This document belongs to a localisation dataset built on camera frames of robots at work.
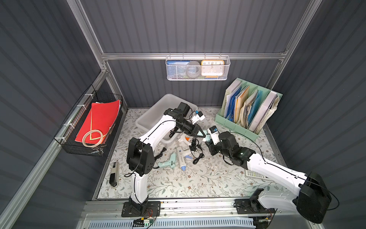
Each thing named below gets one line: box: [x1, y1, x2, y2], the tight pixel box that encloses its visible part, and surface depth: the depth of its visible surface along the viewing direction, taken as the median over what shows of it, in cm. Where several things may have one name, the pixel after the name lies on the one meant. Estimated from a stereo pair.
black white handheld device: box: [109, 161, 120, 189], surface depth 82 cm
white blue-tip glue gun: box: [176, 146, 193, 172], surface depth 92 cm
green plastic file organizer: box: [214, 77, 283, 142], surface depth 98 cm
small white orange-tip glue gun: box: [178, 135, 193, 151], surface depth 100 cm
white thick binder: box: [248, 90, 278, 132], surface depth 93 cm
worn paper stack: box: [254, 94, 280, 135], surface depth 90 cm
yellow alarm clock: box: [201, 59, 225, 79], surface depth 90 cm
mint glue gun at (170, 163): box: [157, 153, 177, 170], surface depth 90 cm
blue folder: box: [225, 86, 242, 122], surface depth 104 cm
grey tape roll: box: [185, 60, 202, 79], surface depth 89 cm
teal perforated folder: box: [247, 90, 264, 124], surface depth 98 cm
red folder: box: [74, 99, 121, 144], surface depth 74 cm
